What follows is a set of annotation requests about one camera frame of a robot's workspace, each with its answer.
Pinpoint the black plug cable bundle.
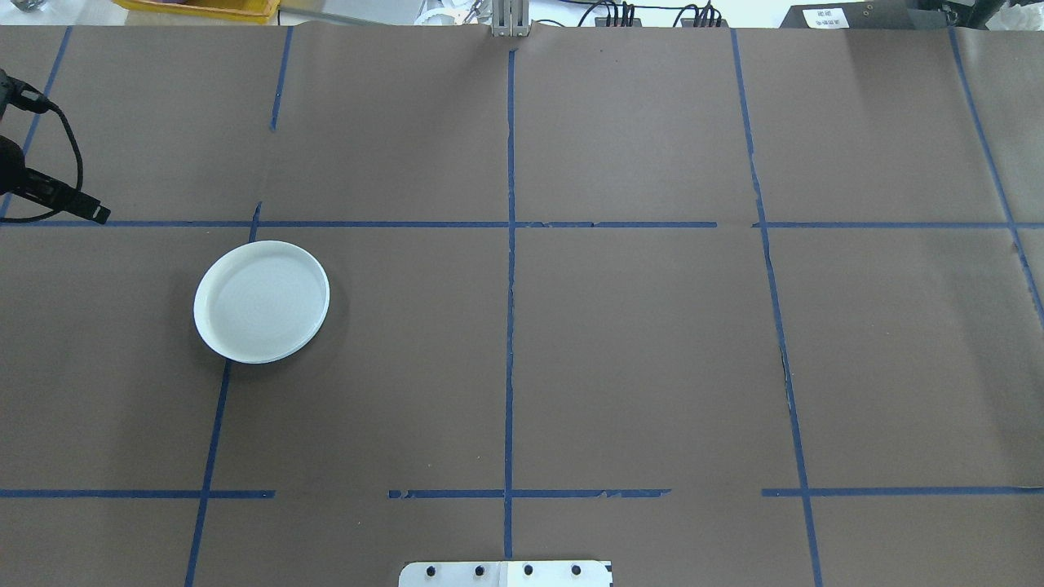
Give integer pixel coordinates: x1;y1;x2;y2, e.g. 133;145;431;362
563;0;727;29

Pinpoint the black box with white label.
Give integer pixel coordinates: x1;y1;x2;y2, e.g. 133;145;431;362
779;0;955;30

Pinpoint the white round plate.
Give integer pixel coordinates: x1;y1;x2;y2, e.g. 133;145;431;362
193;240;331;365

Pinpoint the yellow plastic crate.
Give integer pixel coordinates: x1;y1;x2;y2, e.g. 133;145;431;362
110;0;281;24

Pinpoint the aluminium profile post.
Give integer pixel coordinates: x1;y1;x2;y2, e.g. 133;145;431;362
489;0;531;39

